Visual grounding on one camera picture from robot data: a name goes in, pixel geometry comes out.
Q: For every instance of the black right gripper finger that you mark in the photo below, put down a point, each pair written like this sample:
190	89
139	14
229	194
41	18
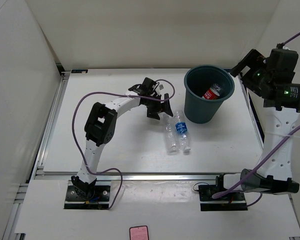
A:
251	84
253	60

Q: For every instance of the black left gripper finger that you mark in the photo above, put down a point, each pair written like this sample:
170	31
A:
166	107
153	113

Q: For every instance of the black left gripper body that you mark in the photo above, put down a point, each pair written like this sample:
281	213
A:
154	104

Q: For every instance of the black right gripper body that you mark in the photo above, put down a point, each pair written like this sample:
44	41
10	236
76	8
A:
260	74

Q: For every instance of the small bottle black label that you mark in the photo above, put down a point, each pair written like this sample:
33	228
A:
219	91

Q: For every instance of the clear unlabelled plastic bottle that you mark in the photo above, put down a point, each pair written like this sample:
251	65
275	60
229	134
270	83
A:
170	137

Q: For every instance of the clear bottle red label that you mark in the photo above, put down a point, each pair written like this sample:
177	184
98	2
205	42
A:
211	93

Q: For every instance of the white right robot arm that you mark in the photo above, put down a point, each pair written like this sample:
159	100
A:
272	174

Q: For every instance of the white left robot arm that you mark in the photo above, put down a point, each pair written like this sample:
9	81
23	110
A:
101	123

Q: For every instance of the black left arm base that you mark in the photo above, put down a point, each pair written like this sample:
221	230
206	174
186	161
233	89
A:
86	196

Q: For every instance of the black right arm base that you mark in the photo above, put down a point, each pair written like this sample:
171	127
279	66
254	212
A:
234	201

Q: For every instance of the dark green plastic bin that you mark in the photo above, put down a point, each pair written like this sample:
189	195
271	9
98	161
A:
196	82

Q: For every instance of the clear bottle blue label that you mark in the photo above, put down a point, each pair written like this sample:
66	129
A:
182	131

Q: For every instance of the pink smartphone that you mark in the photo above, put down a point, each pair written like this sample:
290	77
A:
139	233

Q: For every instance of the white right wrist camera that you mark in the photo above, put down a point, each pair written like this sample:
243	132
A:
287	47

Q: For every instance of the aluminium table edge rail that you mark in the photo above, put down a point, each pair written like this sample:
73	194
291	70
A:
40	175

